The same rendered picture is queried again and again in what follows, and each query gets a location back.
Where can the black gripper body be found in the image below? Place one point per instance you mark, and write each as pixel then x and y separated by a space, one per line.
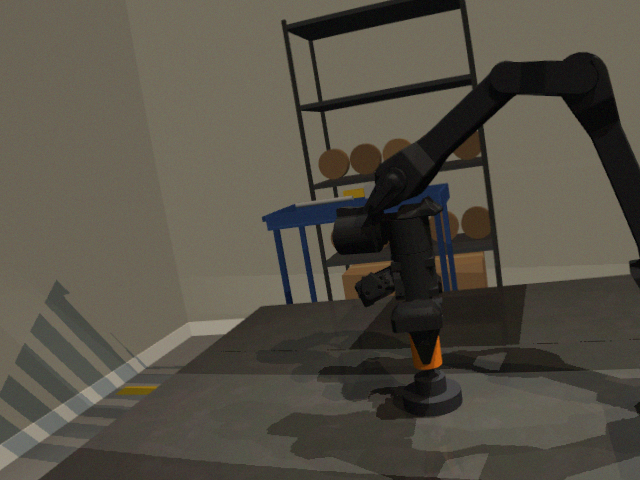
pixel 420 312

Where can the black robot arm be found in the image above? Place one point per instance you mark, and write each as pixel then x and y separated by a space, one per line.
pixel 583 81

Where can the orange knob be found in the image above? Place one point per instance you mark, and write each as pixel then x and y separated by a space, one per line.
pixel 436 360

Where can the dark grey stepped pedestal with short shaft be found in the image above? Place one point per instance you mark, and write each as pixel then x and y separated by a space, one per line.
pixel 432 394

